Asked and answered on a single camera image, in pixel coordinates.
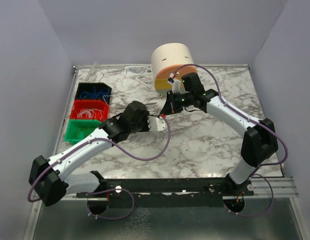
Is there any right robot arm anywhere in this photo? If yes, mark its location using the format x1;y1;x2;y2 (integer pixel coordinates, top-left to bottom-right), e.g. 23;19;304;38
161;72;278;186

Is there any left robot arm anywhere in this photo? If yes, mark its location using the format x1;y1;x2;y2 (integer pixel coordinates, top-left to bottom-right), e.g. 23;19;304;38
29;101;166;207

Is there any white plastic stick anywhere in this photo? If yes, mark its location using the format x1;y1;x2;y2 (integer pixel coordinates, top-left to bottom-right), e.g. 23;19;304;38
135;77;152;89

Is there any cream cylindrical drawer cabinet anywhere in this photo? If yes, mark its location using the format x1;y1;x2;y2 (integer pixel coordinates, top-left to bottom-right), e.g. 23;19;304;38
151;43;198;97

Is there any white flat packet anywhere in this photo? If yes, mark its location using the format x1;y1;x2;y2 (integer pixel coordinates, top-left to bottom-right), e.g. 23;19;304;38
125;65;152;75

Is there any red storage bin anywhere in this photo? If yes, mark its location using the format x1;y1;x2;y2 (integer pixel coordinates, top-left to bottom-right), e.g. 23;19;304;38
70;99;109;122

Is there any green storage bin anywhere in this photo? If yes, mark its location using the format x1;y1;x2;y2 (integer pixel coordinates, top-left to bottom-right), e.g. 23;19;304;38
64;119;101;145

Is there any clear plastic strip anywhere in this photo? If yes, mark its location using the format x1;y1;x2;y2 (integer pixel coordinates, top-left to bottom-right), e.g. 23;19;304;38
87;63;98;78

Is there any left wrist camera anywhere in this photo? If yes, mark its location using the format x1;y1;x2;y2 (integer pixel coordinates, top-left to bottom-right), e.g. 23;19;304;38
147;115;167;132

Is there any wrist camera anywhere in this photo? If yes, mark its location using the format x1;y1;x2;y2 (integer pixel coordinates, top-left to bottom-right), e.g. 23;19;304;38
167;73;181;94
147;115;167;132

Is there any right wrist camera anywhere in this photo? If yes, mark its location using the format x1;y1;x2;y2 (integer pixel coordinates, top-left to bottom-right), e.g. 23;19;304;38
167;73;181;94

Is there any white cable coil in bin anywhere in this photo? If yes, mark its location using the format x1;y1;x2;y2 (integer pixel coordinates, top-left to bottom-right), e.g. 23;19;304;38
77;107;105;120

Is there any blue cable coil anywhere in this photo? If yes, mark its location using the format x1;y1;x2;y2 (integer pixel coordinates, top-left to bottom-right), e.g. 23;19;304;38
78;86;111;100

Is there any green cable coil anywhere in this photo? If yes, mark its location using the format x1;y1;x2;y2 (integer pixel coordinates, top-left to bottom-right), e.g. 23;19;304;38
74;126;95;138

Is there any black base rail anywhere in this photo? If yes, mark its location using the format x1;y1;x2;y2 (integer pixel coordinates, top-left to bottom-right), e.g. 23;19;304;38
76;177;254;208

